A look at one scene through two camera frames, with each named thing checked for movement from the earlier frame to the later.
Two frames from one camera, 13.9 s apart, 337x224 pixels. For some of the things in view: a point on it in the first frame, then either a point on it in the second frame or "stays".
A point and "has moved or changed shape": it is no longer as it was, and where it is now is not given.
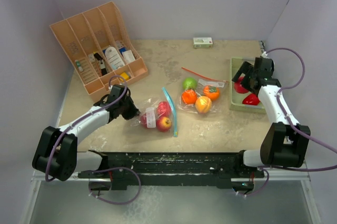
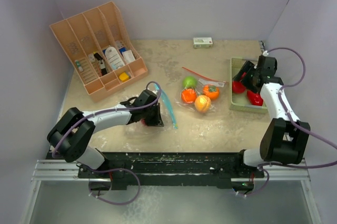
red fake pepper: [252, 99] has moved or changed shape
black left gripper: [133, 112] → [157, 120]
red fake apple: [238, 88] stays
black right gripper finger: [244, 68] stays
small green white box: [202, 42] stays
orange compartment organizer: [100, 46] stays
